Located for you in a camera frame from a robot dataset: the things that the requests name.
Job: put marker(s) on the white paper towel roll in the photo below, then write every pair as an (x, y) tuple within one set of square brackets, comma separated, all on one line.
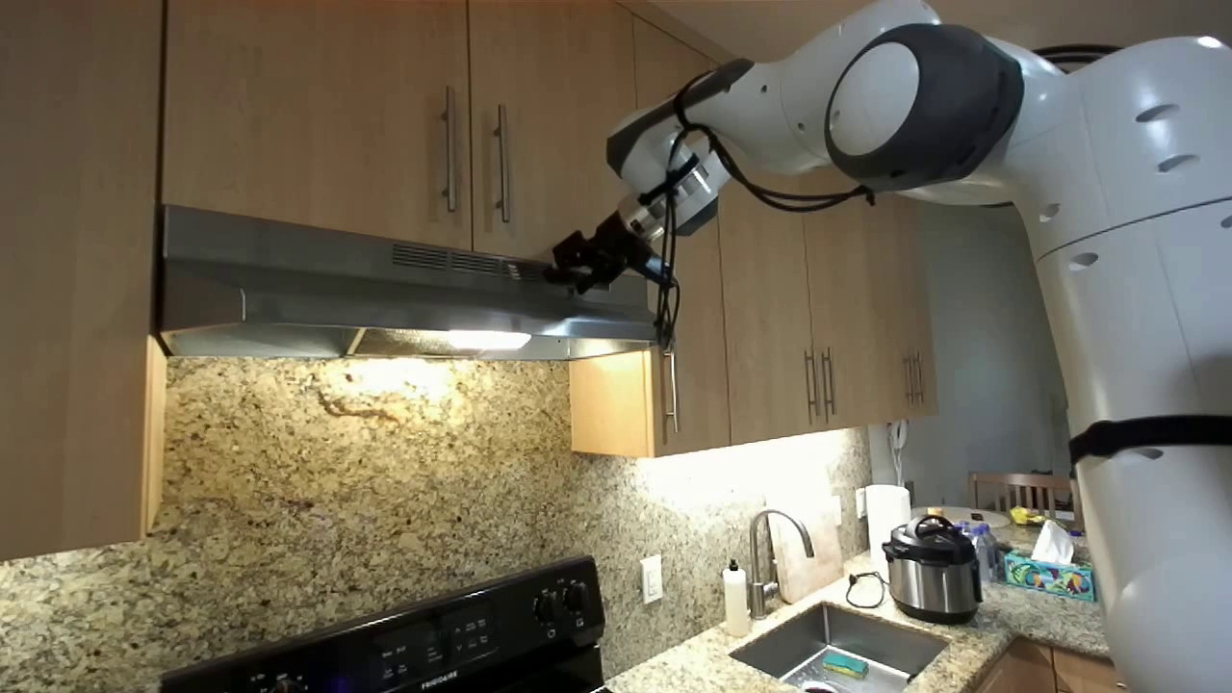
[(887, 523)]

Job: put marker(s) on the clear plastic bottle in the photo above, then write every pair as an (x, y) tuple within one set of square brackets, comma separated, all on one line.
[(982, 543)]

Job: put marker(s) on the black stove control panel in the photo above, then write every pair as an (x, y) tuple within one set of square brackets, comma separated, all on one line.
[(425, 636)]

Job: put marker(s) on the stainless steel range hood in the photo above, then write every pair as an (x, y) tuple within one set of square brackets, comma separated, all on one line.
[(322, 274)]

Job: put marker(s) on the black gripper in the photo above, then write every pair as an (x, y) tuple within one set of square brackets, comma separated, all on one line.
[(618, 243)]

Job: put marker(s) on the glowing hood light panel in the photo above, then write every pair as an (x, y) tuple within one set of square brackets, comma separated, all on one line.
[(449, 342)]

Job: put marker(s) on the wooden base cabinet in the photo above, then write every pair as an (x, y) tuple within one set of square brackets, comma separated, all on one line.
[(1039, 667)]

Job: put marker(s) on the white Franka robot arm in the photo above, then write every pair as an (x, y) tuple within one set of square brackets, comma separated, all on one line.
[(1131, 255)]

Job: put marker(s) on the teal tissue box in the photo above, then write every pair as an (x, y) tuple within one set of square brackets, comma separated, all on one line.
[(1046, 575)]

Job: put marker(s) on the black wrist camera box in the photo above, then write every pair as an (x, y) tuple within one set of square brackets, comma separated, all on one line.
[(654, 270)]

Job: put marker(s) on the tall wooden wall cabinet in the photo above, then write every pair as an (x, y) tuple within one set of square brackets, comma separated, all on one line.
[(79, 255)]

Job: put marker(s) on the beige cutting board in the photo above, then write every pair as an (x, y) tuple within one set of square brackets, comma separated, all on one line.
[(808, 573)]

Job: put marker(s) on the white wall outlet plate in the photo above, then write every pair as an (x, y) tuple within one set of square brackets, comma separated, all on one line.
[(652, 578)]

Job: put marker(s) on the short wooden wall cabinet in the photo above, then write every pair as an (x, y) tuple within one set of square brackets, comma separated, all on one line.
[(309, 116)]

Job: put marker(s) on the teal and yellow sponge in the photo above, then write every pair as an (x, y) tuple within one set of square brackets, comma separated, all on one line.
[(846, 667)]

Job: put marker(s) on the white soap bottle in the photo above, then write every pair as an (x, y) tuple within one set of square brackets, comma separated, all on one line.
[(737, 604)]

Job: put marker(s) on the stainless steel sink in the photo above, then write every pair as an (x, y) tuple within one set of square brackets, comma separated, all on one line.
[(871, 636)]

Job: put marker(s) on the silver black pressure cooker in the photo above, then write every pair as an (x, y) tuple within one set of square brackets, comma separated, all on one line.
[(933, 573)]

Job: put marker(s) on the yellow fruit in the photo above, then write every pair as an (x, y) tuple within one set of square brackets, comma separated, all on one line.
[(1021, 516)]

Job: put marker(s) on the wooden chair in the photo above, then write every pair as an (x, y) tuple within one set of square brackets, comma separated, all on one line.
[(1021, 491)]

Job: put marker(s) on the wide wooden wall cabinet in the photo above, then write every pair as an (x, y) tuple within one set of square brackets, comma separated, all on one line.
[(772, 311)]

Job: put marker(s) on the small white wall fixture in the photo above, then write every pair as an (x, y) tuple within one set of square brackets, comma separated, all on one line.
[(900, 438)]

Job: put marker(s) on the silver kitchen faucet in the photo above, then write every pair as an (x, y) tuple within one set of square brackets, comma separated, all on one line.
[(765, 552)]

